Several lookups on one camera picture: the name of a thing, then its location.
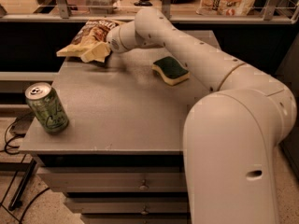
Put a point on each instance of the green yellow sponge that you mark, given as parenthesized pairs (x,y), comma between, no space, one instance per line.
(170,70)

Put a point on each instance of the top drawer knob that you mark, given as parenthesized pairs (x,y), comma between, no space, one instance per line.
(143,185)

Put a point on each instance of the grey drawer cabinet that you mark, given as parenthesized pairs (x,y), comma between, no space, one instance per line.
(125,125)

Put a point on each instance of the green soda can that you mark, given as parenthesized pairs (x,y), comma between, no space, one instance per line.
(44,101)

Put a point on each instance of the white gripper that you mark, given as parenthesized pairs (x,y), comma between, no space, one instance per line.
(114,41)

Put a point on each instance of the drawer knob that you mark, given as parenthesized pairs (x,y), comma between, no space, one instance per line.
(144,211)
(143,185)

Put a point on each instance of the brown chip bag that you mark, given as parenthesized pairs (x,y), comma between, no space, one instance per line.
(93,32)

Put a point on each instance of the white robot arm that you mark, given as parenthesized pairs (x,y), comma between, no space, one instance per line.
(228,135)

